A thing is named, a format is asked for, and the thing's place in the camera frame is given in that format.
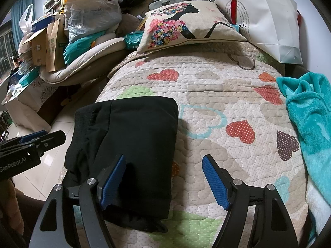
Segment grey cushion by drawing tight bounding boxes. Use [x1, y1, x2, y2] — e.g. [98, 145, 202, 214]
[115, 13, 143, 38]

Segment brown paper bag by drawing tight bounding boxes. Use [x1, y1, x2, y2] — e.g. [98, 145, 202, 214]
[46, 14, 66, 72]

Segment clear plastic bag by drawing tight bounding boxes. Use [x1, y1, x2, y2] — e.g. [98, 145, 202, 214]
[65, 0, 122, 43]

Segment blue curtain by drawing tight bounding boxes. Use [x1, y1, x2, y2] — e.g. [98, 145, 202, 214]
[12, 0, 31, 49]

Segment person's left hand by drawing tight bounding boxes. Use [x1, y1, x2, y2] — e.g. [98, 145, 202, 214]
[0, 179, 24, 228]

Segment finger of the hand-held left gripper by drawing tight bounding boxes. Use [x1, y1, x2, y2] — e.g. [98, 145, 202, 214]
[0, 130, 49, 145]
[31, 131, 66, 158]

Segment beige lounger cushion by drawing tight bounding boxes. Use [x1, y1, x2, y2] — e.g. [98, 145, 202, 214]
[39, 37, 126, 84]

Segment white display shelf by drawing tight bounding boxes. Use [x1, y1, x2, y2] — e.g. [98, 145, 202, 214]
[43, 0, 65, 14]

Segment teal tissue packet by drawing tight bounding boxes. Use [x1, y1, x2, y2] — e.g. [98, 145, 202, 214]
[124, 30, 145, 51]

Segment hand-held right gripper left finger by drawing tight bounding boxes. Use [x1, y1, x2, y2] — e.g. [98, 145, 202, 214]
[28, 154, 127, 248]

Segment window with metal grille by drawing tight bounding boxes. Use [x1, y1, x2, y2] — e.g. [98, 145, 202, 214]
[0, 23, 13, 78]

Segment cardboard box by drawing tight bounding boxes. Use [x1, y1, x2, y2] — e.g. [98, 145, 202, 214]
[23, 27, 48, 66]

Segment heart patterned quilt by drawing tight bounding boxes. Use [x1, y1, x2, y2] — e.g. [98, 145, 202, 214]
[94, 41, 314, 248]

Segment white paper bag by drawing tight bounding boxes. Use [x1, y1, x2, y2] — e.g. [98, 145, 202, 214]
[215, 0, 303, 65]

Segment blue box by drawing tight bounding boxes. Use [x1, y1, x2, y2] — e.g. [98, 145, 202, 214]
[31, 15, 56, 33]

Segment black pants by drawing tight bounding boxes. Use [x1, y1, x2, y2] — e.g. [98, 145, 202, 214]
[64, 96, 179, 234]

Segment table with patterned cloth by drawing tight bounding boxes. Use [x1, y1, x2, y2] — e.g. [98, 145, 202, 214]
[1, 75, 68, 132]

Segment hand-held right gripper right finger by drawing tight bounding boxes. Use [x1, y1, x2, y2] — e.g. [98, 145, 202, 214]
[202, 154, 300, 248]

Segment teal fleece blanket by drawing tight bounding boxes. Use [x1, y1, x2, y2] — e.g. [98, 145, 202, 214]
[276, 72, 331, 238]

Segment white plastic bag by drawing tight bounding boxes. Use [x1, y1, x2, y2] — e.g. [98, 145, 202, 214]
[19, 4, 35, 35]

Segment teal tissue box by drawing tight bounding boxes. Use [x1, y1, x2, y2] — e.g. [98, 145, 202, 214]
[19, 68, 40, 87]

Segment floral printed pillow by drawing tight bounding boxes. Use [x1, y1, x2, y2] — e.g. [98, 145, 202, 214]
[136, 0, 247, 55]

